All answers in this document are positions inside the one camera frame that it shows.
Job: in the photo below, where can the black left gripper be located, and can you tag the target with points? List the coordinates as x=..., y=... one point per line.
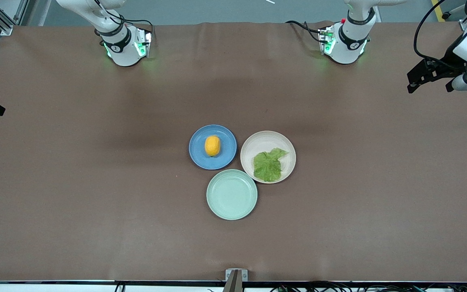
x=448, y=64

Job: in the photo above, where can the green lettuce leaf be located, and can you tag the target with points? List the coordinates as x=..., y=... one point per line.
x=266, y=168

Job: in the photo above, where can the yellow lemon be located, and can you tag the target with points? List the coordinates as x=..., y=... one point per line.
x=212, y=146

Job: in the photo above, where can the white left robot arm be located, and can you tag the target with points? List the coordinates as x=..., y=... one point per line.
x=349, y=50

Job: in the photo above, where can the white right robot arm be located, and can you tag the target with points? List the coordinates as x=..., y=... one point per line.
x=122, y=54

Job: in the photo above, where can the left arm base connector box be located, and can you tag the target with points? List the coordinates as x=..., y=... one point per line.
x=326, y=40

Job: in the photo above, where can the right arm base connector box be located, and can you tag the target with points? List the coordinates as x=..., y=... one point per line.
x=143, y=42

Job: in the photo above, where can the yellow floor tape strip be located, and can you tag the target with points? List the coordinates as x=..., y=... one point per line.
x=438, y=12

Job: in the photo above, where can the brown table cover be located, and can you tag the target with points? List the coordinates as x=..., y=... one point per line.
x=95, y=223

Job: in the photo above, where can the beige plate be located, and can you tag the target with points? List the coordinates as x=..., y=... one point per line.
x=264, y=142

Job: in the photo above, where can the blue plate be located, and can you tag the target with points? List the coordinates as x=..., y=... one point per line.
x=201, y=156

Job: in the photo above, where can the mint green plate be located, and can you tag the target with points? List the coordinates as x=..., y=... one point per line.
x=232, y=194

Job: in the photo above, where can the grey metal bracket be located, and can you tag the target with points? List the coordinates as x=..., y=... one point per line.
x=245, y=275

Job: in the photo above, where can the brown camera post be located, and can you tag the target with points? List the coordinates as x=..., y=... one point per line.
x=233, y=284

